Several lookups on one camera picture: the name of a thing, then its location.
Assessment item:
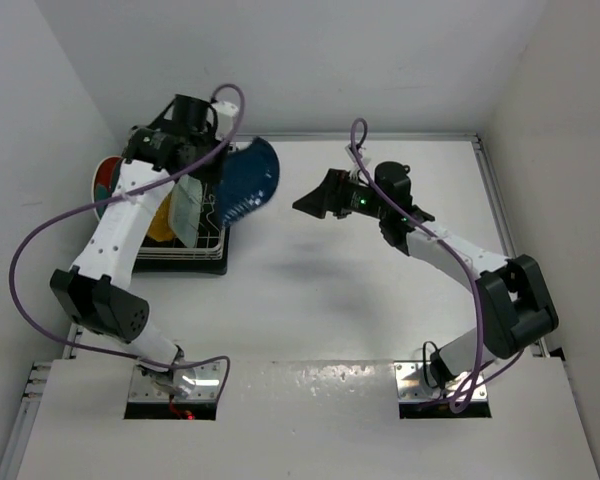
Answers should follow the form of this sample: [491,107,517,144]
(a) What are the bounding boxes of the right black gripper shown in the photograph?
[294,168,389,220]

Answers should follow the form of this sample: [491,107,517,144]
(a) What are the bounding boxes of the dark blue leaf dish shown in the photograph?
[214,137,280,229]

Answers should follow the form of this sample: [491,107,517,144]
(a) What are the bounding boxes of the light green divided tray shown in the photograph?
[168,175,203,248]

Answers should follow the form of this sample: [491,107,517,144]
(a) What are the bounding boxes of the yellow dotted plate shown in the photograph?
[147,194,176,243]

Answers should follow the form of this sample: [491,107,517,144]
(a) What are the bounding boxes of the red blue floral plate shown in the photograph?
[91,156,122,203]

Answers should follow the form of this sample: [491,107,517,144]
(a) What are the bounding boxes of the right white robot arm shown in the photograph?
[292,161,559,390]

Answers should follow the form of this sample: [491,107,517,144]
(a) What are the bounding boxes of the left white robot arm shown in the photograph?
[50,95,239,398]

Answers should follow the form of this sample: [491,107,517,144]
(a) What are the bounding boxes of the black drip tray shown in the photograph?
[129,125,239,276]

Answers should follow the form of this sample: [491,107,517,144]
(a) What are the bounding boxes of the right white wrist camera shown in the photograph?
[345,144,370,182]

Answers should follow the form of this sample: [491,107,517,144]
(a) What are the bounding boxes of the wire dish rack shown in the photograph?
[136,153,228,271]

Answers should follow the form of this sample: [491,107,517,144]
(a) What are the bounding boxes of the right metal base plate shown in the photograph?
[393,360,469,404]

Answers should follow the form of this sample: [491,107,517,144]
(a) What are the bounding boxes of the metal base plate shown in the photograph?
[393,360,469,404]
[128,362,223,403]

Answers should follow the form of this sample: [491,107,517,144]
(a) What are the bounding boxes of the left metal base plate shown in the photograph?
[128,362,223,403]

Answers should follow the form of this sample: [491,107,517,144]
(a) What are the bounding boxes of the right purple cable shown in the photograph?
[348,117,526,415]

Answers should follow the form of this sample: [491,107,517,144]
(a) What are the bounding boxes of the purple cable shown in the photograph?
[8,83,247,401]
[348,117,526,415]

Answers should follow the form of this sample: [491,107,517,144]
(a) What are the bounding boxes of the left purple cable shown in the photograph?
[8,83,247,401]

